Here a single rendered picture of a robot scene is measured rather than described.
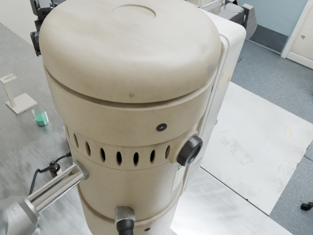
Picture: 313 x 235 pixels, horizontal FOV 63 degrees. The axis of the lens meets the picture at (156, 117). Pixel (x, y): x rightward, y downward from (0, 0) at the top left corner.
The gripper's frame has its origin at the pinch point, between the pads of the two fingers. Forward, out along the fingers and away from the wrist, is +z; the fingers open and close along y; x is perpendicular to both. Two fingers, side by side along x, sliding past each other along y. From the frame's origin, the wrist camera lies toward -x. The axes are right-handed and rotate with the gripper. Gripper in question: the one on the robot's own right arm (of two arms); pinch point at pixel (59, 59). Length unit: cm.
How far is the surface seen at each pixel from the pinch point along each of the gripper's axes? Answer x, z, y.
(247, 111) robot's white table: 33, 9, 65
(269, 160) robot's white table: 32, 32, 56
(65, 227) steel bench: 30.4, 27.9, -9.5
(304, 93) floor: 128, -55, 231
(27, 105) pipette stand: 31.2, -21.7, -13.6
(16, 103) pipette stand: 31.2, -23.8, -17.4
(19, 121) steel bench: 31.7, -14.7, -17.2
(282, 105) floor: 127, -48, 194
